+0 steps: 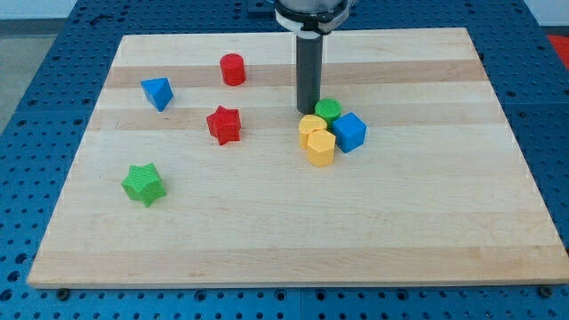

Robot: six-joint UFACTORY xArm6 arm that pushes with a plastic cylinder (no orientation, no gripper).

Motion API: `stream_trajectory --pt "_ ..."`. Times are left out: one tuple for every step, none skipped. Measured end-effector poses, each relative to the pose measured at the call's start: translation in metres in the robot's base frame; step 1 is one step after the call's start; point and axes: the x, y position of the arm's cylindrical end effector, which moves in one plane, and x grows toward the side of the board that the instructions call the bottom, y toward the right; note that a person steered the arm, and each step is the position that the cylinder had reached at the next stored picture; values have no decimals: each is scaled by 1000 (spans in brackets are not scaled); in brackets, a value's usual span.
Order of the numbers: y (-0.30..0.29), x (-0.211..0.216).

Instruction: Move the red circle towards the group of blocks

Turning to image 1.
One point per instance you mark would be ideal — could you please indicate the yellow hexagon block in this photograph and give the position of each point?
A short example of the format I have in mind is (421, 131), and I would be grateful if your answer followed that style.
(320, 148)

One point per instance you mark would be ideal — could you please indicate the red star block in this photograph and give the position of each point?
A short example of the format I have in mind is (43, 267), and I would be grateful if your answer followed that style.
(225, 125)

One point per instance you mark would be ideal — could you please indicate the green cylinder block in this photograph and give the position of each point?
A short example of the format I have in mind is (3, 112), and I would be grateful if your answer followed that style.
(329, 109)

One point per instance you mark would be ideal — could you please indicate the blue triangle block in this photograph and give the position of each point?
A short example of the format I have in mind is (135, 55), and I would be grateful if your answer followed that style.
(158, 92)

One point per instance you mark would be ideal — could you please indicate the wooden board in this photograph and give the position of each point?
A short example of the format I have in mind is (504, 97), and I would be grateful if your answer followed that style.
(438, 194)

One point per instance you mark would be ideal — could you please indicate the blue cube block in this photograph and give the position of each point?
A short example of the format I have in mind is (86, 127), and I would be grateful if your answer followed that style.
(350, 132)

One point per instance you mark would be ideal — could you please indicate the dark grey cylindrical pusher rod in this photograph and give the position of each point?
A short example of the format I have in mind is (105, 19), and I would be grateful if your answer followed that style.
(308, 73)

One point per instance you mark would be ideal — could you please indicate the red cylinder block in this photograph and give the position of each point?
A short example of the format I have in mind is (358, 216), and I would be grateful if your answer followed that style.
(232, 69)

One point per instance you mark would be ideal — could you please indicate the green star block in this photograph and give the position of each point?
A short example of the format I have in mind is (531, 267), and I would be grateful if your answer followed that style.
(144, 184)

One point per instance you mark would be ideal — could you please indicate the yellow cylinder block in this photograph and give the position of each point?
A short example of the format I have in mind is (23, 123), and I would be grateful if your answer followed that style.
(307, 125)

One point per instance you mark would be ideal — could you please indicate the red object at right edge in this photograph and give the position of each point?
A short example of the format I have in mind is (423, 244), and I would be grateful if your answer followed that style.
(561, 46)

